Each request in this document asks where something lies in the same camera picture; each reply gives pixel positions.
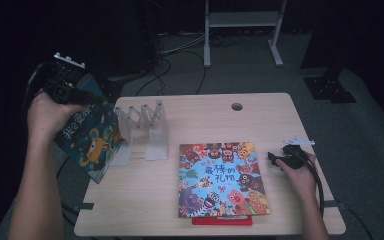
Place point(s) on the person's left hand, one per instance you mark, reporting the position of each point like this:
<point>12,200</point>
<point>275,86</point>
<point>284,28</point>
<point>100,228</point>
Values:
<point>46,118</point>

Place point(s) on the white metal table frame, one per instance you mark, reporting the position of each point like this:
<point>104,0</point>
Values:
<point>243,19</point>

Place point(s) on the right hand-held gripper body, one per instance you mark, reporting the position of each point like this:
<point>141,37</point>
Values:
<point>295,158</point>

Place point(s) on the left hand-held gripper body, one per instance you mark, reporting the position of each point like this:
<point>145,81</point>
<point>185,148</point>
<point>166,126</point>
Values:
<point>63,85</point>

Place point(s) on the white expandable book rack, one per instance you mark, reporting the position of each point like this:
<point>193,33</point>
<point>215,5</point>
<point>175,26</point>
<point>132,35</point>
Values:
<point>153,133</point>

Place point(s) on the colourful animals picture book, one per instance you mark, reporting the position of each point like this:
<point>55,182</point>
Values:
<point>223,180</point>

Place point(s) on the person's right hand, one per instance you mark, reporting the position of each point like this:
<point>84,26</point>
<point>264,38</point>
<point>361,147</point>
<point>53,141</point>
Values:
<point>303,181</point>

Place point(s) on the black stand with base plate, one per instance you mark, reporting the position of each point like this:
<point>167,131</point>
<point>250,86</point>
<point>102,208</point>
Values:
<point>111,87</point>
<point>330,88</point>

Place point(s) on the blue monster picture book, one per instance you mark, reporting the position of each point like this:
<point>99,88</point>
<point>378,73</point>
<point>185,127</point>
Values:
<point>93,143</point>

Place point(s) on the red picture book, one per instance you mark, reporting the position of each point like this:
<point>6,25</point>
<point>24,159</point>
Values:
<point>220,221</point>

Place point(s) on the black tape strip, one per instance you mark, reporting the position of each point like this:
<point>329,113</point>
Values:
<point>331,203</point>
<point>85,206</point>

